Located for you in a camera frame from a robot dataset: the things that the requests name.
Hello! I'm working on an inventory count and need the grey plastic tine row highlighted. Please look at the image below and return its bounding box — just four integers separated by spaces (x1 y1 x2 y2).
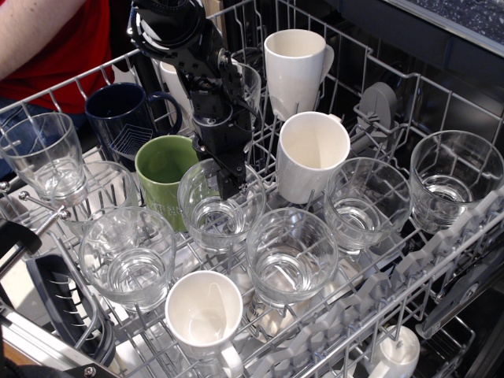
253 189 503 377

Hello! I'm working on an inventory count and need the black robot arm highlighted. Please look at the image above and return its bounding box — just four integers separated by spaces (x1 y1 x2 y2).
128 1 258 199

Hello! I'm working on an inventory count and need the white cup lower rack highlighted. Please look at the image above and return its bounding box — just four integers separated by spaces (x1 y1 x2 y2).
365 325 421 377

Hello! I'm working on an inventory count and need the clear glass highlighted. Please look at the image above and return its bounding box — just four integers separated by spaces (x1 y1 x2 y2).
246 207 339 307
324 157 413 256
1 113 85 202
232 60 261 159
409 130 503 234
177 159 266 254
50 161 139 238
78 207 176 313

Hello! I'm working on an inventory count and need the person forearm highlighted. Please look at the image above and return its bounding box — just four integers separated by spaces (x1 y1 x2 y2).
1 1 85 79

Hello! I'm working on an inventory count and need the white mug behind arm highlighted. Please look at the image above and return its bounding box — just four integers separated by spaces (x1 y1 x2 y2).
160 62 192 120

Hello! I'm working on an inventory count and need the grey wire dishwasher rack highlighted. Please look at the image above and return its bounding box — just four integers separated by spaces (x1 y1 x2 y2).
1 1 503 377

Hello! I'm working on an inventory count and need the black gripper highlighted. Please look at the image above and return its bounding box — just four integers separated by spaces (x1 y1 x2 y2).
192 106 254 200

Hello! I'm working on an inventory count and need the dark blue mug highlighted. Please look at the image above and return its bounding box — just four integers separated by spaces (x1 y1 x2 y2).
85 83 183 172

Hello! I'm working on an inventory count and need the tall white mug back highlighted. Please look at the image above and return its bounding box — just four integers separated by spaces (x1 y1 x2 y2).
263 29 335 121

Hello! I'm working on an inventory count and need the white mug front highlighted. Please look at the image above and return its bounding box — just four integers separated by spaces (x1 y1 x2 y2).
165 270 244 377

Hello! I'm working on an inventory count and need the black dishwasher rack handle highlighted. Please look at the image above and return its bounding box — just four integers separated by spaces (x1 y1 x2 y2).
26 254 116 366

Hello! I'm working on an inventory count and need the green ceramic mug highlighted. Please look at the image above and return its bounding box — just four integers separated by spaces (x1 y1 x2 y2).
135 135 198 232

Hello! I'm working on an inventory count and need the red shirt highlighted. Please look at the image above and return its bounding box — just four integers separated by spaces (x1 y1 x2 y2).
1 1 111 114

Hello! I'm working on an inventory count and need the clear glass behind gripper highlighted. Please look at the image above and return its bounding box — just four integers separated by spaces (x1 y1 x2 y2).
232 60 261 159

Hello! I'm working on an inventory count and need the white mug centre right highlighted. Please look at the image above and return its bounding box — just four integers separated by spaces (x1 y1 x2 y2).
276 111 350 205

